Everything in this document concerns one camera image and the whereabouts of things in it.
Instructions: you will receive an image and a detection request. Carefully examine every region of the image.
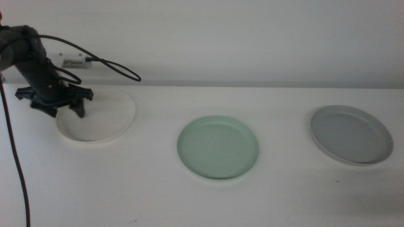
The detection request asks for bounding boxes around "white shallow bowl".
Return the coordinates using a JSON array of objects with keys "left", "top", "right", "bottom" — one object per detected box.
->
[{"left": 56, "top": 88, "right": 137, "bottom": 146}]

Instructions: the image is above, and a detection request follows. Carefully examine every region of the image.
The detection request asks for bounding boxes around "pale green shallow bowl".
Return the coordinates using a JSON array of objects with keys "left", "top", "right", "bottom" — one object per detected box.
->
[{"left": 176, "top": 115, "right": 260, "bottom": 182}]

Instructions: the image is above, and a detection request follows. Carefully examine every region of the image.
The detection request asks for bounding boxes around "grey shallow bowl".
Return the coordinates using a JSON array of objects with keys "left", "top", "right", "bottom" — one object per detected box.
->
[{"left": 309, "top": 105, "right": 394, "bottom": 167}]

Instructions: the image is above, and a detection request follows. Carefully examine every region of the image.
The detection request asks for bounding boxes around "thin black left gripper cable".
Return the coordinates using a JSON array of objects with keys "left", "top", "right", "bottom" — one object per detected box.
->
[{"left": 53, "top": 65, "right": 83, "bottom": 85}]

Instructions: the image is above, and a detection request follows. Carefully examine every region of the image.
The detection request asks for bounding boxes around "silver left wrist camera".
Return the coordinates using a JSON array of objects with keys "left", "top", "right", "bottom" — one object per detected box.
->
[{"left": 61, "top": 58, "right": 93, "bottom": 69}]

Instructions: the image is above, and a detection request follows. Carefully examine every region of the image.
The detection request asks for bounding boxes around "black braided left camera cable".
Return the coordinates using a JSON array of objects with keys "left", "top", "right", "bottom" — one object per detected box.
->
[{"left": 0, "top": 33, "right": 142, "bottom": 227}]

